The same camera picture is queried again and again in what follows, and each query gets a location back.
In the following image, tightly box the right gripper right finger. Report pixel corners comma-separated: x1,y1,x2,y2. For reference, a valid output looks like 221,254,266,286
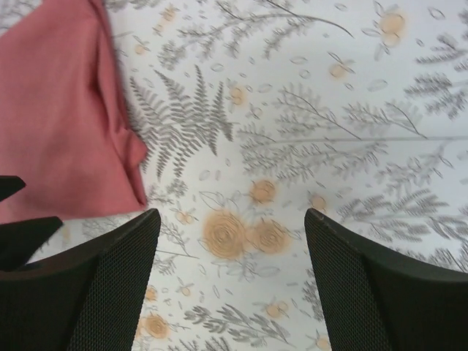
304,208,467,350

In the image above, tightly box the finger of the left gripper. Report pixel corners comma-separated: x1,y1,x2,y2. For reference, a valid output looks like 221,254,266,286
1,216,63,271
0,175,26,201

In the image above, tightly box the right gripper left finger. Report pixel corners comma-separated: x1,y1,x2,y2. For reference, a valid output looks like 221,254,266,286
1,209,161,350

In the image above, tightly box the salmon pink polo shirt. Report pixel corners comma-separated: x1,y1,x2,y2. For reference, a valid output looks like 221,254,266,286
1,1,146,222

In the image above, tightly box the floral patterned table mat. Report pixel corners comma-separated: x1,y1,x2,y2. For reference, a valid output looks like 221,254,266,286
33,1,467,350

